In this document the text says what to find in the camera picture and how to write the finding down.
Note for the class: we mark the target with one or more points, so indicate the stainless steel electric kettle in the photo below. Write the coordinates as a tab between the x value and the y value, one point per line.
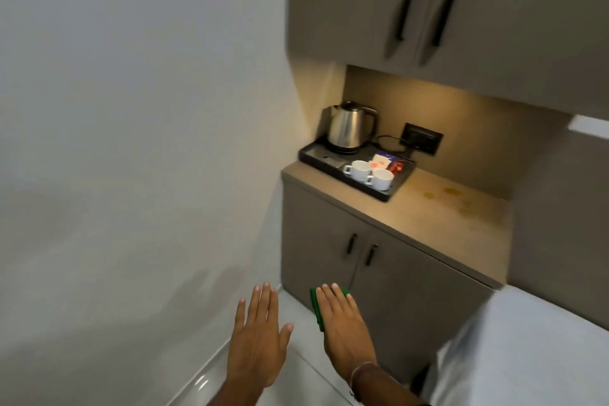
346	130

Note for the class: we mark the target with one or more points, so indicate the black serving tray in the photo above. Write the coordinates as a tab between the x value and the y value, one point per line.
318	157

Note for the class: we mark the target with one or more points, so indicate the person's left little finger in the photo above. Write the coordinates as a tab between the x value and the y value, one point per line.
241	315

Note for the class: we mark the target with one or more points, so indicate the white and orange sachet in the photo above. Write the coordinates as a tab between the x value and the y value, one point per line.
379	162

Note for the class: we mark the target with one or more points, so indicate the white bed sheet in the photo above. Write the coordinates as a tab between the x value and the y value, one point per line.
523	353

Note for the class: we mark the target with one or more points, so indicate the red sachets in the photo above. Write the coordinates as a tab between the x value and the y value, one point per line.
397	165

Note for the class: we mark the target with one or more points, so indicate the person's right fingers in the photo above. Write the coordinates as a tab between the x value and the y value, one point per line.
337	304

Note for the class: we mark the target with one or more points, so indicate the person's left middle finger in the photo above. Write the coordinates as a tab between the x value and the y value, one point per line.
265	303

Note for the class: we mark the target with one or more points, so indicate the blue sachet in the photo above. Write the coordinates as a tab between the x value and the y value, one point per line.
386	155

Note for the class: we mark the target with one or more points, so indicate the person's left thumb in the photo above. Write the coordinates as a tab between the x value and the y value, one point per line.
286	335

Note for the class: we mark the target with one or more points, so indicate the grey wall cabinet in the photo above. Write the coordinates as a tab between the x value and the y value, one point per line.
499	1

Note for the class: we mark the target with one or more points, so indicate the person's right hand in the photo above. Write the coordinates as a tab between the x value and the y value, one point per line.
345	336

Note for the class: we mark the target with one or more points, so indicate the black wall socket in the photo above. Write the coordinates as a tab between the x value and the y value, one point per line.
422	139

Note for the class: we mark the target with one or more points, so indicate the person's left forearm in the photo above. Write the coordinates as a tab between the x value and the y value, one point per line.
238	391

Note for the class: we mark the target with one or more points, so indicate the grey base cabinet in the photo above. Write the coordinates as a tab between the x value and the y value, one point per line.
418	286

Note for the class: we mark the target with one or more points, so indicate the green cleaning sponge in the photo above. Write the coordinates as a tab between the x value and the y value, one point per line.
316	308

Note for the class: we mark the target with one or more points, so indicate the person's right forearm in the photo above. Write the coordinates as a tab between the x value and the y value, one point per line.
385	389

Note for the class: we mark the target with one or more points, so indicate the person's left hand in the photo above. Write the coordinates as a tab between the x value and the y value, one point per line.
257	344

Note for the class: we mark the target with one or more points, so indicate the white cup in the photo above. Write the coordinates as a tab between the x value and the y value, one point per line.
381	179
359	169

